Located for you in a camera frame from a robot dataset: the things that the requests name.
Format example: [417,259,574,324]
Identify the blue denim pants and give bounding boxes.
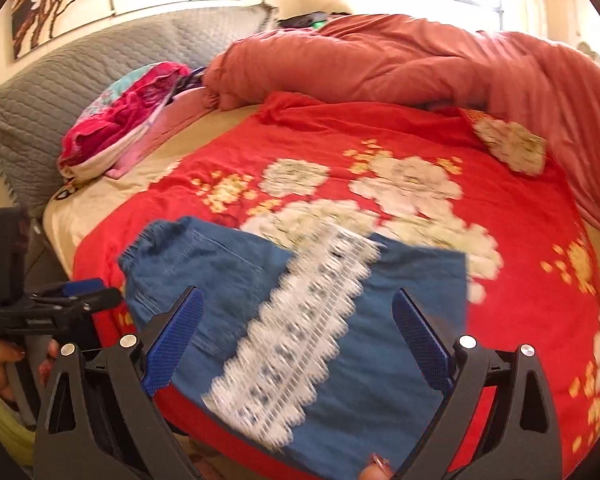
[119,217,467,479]

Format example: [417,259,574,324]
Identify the right hand fingertips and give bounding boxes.
[358,453,393,480]

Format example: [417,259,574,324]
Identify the beige bed sheet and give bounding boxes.
[43,105,258,275]

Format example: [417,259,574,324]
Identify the grey quilted headboard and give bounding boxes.
[0,2,277,217]

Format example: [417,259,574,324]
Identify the red floral blanket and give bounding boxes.
[72,93,600,474]

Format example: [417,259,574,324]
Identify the salmon pink duvet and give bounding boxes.
[203,14,600,230]

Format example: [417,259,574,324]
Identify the blossom wall painting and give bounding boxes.
[9,0,114,60]

